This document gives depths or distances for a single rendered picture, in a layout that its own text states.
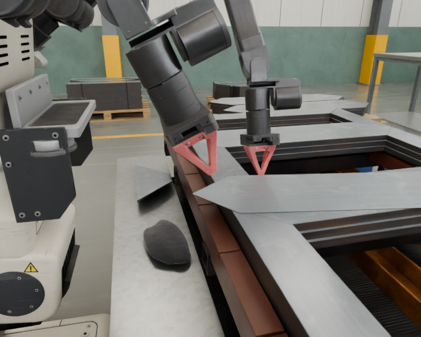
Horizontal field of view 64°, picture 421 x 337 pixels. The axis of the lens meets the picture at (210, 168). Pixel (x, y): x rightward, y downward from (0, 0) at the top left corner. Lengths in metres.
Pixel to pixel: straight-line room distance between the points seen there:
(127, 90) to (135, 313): 4.49
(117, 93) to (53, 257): 4.45
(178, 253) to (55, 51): 7.27
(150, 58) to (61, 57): 7.47
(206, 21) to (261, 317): 0.39
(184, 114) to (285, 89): 0.40
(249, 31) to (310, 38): 7.88
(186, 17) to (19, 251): 0.50
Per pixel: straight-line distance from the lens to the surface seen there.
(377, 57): 4.65
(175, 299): 0.74
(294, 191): 0.75
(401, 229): 0.76
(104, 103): 5.10
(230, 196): 0.70
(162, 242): 0.85
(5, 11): 0.43
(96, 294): 1.84
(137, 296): 0.76
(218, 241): 0.63
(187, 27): 0.44
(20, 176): 0.62
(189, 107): 0.45
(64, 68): 7.90
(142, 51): 0.43
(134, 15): 0.42
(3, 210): 0.69
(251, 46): 0.80
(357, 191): 0.79
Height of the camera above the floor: 1.18
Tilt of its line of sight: 22 degrees down
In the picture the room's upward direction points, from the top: straight up
